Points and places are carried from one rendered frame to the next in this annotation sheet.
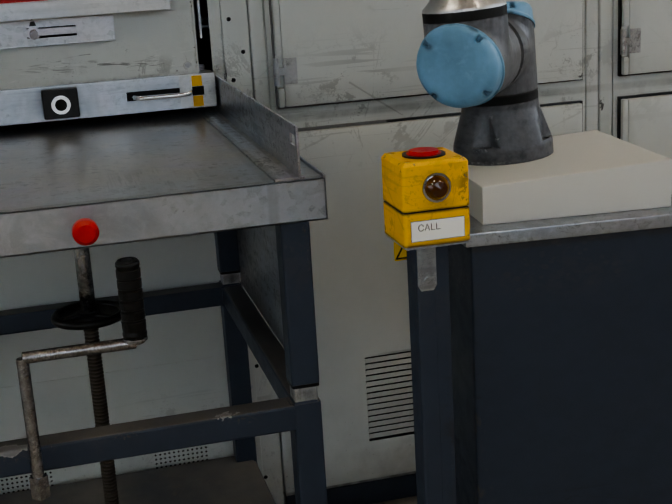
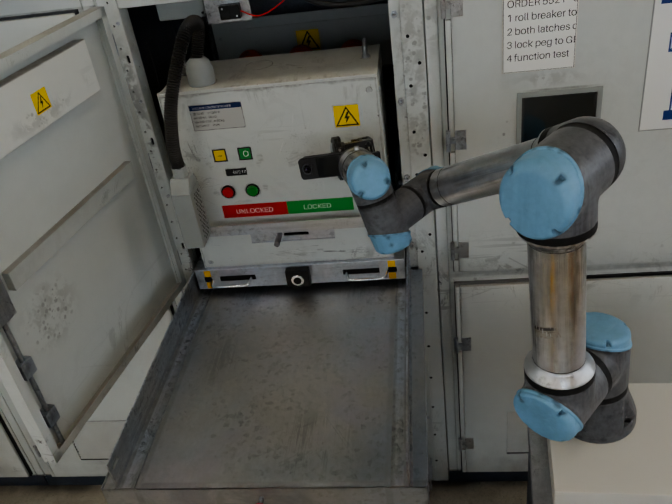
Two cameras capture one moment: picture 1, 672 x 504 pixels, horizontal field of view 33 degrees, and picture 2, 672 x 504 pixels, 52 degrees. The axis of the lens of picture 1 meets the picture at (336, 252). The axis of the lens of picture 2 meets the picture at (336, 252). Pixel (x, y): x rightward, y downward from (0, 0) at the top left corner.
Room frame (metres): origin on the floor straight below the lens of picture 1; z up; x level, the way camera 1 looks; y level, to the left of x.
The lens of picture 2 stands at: (0.69, -0.22, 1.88)
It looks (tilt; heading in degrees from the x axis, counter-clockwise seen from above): 33 degrees down; 24
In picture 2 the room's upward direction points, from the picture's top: 9 degrees counter-clockwise
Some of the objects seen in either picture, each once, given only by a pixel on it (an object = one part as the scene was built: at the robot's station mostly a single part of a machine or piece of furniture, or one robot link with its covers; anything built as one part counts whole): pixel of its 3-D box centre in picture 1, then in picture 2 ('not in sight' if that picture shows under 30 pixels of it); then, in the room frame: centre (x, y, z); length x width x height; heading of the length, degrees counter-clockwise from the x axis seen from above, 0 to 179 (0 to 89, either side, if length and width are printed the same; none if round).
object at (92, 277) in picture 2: not in sight; (69, 225); (1.66, 0.80, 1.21); 0.63 x 0.07 x 0.74; 4
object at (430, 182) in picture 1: (438, 188); not in sight; (1.24, -0.12, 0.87); 0.03 x 0.01 x 0.03; 104
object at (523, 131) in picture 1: (501, 122); (595, 396); (1.73, -0.26, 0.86); 0.15 x 0.15 x 0.10
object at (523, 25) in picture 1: (494, 46); (594, 352); (1.72, -0.25, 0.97); 0.13 x 0.12 x 0.14; 156
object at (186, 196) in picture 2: not in sight; (190, 208); (1.87, 0.65, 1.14); 0.08 x 0.05 x 0.17; 14
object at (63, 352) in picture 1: (84, 380); not in sight; (1.36, 0.33, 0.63); 0.17 x 0.03 x 0.30; 104
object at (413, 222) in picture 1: (425, 196); not in sight; (1.29, -0.11, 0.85); 0.08 x 0.08 x 0.10; 14
